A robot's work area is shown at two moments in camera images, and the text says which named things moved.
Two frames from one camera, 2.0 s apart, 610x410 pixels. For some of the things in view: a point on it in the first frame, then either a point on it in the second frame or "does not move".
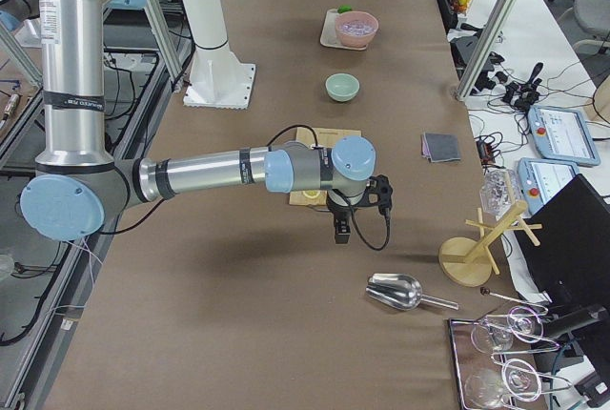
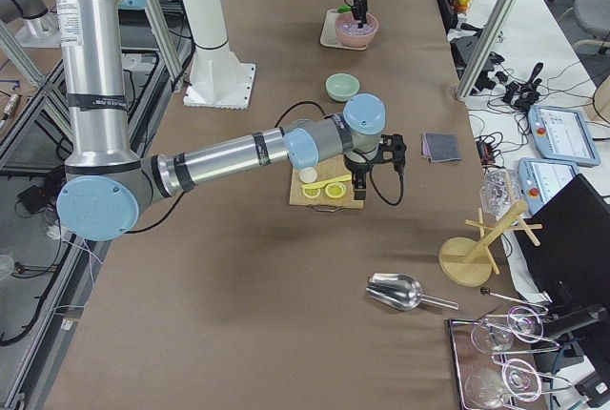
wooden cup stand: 468,262 does not move
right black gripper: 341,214 to 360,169
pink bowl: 355,29 does not move
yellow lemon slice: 312,193 does not move
